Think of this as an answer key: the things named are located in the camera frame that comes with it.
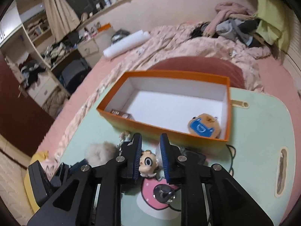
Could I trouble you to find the white fur pompom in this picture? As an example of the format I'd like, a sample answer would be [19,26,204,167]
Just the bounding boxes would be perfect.
[85,141,117,167]

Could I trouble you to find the small silver metal cup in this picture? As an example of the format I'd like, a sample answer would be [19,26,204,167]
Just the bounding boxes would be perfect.
[153,184,175,204]

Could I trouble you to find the orange cardboard box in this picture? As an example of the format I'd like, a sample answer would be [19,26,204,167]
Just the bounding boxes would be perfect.
[97,70,231,153]

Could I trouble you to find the brown card box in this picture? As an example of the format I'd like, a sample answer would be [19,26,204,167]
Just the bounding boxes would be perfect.
[110,109,134,120]

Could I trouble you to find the pile of clothes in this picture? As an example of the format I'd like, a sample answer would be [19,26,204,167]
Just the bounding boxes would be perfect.
[190,2,266,47]

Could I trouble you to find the bear plush with blue overalls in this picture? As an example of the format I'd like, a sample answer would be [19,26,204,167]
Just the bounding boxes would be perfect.
[188,113,221,138]

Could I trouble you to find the green hanging garment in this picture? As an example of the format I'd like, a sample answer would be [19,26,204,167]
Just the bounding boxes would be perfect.
[256,0,290,52]

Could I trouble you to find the white paper roll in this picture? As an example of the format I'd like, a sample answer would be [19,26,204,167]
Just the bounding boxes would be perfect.
[103,30,151,59]

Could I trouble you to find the red round cushion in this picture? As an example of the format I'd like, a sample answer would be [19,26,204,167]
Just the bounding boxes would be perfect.
[149,56,245,89]

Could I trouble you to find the pink floral blanket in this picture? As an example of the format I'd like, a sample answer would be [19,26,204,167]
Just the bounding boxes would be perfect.
[36,24,271,173]

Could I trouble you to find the white bedside drawer cabinet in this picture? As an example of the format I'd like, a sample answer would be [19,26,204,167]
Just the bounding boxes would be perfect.
[78,28,115,68]

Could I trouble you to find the small doll figure keychain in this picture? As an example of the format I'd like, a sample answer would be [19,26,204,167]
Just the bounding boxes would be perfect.
[139,150,159,178]

